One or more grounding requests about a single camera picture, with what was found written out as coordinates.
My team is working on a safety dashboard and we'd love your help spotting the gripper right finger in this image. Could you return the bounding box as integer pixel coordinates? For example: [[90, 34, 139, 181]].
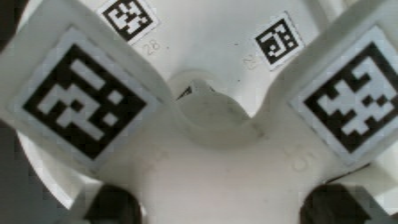
[[301, 184, 392, 224]]

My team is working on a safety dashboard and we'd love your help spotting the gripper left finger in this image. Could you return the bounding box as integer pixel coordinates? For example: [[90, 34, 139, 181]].
[[70, 184, 143, 224]]

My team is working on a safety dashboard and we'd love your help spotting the white cylindrical table leg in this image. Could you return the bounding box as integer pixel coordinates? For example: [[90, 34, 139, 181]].
[[178, 79, 249, 141]]

